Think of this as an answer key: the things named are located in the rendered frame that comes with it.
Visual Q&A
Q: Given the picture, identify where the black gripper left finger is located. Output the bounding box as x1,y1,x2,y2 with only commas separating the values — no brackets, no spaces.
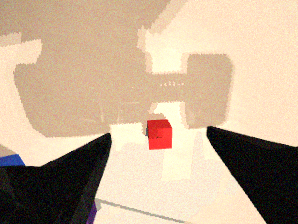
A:
0,133,112,224

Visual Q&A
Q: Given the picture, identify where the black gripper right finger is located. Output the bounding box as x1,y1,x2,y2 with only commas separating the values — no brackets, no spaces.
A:
206,126,298,224

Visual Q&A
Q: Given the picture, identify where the red block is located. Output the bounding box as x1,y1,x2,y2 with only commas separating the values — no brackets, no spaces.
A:
147,119,172,150

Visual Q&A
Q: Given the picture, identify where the blue block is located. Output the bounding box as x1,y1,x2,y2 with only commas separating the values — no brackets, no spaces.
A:
0,153,26,166

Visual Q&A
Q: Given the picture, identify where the small purple cube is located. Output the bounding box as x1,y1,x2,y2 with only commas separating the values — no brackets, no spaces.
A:
86,200,97,224

